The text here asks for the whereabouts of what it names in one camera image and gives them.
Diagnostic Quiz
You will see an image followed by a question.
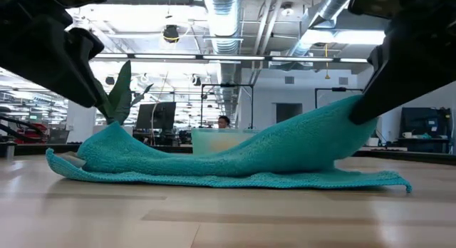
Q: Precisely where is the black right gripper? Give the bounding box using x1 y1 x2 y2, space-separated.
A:
348 0 456 125

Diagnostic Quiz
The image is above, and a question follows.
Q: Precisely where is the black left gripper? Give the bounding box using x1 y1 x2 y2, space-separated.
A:
0 0 105 108

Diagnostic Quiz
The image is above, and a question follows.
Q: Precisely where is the teal microfiber towel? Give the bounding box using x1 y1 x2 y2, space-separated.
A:
45 94 413 194

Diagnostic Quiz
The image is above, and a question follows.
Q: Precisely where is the teal translucent plastic basket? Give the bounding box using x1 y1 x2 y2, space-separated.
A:
191 128 263 155

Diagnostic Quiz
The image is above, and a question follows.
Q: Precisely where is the dark monitor with stickers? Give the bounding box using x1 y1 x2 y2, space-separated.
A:
400 107 453 140

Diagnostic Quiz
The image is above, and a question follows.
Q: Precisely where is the green snake plant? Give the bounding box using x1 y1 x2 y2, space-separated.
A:
93 60 154 126

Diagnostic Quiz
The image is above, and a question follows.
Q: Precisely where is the white building column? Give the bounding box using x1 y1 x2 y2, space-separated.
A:
66 100 97 144

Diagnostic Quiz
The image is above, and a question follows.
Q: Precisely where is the dark office desk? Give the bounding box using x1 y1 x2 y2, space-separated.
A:
393 137 456 155

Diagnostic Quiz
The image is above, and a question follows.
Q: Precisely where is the yellow hanging pendant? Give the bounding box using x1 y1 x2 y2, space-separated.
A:
323 43 331 81

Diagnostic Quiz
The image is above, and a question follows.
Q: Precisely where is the grey storage bin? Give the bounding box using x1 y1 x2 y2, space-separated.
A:
48 128 71 145

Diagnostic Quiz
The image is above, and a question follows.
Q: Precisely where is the red storage rack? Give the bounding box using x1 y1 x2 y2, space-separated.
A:
14 121 49 145

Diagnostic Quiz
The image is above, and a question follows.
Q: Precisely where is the long ceiling light bar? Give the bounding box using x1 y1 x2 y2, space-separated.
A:
95 53 368 63

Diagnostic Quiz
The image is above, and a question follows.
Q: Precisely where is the white round plant pot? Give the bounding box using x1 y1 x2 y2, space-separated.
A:
91 125 134 144

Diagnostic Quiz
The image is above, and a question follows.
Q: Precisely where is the black computer monitor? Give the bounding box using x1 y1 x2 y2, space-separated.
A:
135 101 177 130

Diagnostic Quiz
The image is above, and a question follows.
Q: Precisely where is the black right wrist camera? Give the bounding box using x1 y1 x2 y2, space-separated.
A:
347 0 416 20

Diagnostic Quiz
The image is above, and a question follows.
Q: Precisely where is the black metal rig frame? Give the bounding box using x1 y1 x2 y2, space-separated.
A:
200 83 254 130
314 86 364 110

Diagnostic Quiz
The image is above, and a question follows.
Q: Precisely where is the black curved cable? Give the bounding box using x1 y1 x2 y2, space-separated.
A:
0 114 49 142

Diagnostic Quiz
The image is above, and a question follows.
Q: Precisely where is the silver spiral ceiling duct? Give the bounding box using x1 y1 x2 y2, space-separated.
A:
203 0 243 85
284 0 353 58

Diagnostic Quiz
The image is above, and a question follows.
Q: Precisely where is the black aluminium table frame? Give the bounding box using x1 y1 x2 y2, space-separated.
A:
0 140 456 167

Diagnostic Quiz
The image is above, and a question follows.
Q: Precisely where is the black ceiling cable reel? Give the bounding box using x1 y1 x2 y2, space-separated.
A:
162 24 180 44

